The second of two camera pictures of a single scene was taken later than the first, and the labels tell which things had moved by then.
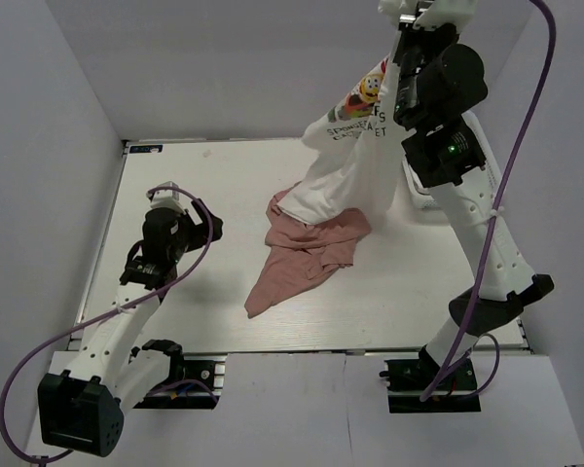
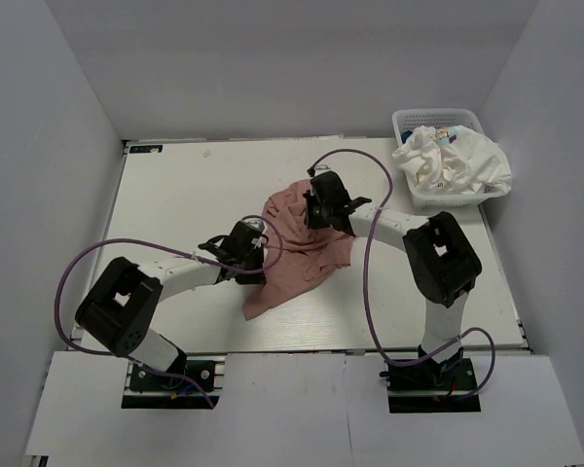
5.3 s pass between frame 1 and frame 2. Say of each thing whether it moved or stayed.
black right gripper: moved
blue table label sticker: stayed
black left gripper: moved
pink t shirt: stayed
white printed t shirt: moved
